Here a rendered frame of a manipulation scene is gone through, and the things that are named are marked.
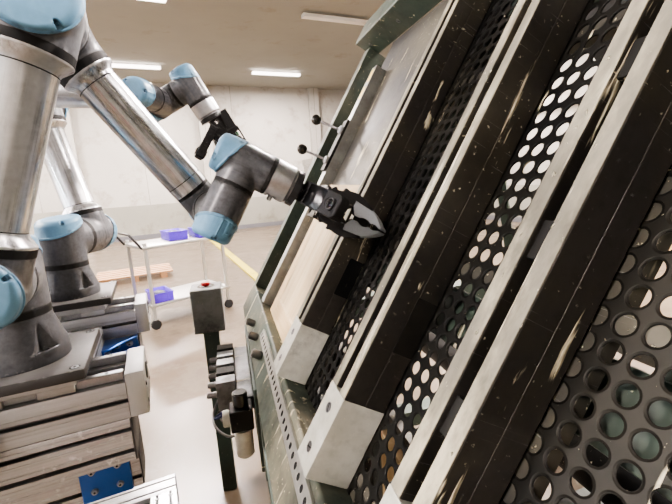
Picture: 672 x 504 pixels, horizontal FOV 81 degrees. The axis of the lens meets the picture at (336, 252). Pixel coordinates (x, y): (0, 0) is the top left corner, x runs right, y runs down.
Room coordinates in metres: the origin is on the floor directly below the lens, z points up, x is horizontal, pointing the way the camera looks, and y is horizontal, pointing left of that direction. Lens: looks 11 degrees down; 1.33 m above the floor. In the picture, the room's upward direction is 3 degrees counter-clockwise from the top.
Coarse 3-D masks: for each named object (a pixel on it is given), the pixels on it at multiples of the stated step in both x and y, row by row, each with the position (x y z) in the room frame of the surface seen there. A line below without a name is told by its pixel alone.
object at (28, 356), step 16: (48, 304) 0.70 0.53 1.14; (16, 320) 0.65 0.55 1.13; (32, 320) 0.66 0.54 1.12; (48, 320) 0.69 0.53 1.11; (0, 336) 0.63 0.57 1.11; (16, 336) 0.64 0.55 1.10; (32, 336) 0.65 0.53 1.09; (48, 336) 0.68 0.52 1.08; (64, 336) 0.71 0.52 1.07; (0, 352) 0.62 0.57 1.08; (16, 352) 0.63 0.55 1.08; (32, 352) 0.64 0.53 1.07; (48, 352) 0.66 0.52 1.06; (64, 352) 0.69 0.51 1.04; (0, 368) 0.62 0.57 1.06; (16, 368) 0.62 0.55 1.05; (32, 368) 0.64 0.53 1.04
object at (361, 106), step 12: (384, 72) 1.52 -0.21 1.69; (372, 84) 1.51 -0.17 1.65; (372, 96) 1.51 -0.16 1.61; (360, 108) 1.50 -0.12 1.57; (360, 120) 1.50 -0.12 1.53; (348, 132) 1.48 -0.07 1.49; (348, 144) 1.48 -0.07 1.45; (336, 156) 1.47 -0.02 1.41; (336, 168) 1.47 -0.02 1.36; (324, 180) 1.46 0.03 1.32; (300, 228) 1.43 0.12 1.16; (300, 240) 1.43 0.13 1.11; (288, 252) 1.42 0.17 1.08; (288, 264) 1.42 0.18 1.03; (276, 276) 1.40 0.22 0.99; (276, 288) 1.40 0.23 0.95; (264, 300) 1.39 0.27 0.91
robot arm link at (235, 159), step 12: (228, 144) 0.72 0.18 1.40; (240, 144) 0.73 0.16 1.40; (252, 144) 0.76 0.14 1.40; (216, 156) 0.72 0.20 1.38; (228, 156) 0.72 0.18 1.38; (240, 156) 0.72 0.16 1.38; (252, 156) 0.73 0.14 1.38; (264, 156) 0.74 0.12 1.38; (216, 168) 0.73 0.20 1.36; (228, 168) 0.72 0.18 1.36; (240, 168) 0.72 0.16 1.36; (252, 168) 0.73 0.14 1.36; (264, 168) 0.73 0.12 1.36; (240, 180) 0.72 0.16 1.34; (252, 180) 0.73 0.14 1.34; (264, 180) 0.73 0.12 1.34; (252, 192) 0.75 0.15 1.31
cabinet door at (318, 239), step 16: (320, 224) 1.28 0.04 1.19; (304, 240) 1.36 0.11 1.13; (320, 240) 1.19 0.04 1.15; (304, 256) 1.27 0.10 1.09; (320, 256) 1.11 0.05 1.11; (288, 272) 1.35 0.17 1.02; (304, 272) 1.18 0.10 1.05; (288, 288) 1.26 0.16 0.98; (304, 288) 1.11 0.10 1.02; (272, 304) 1.34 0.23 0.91; (288, 304) 1.17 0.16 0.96; (288, 320) 1.09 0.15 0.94
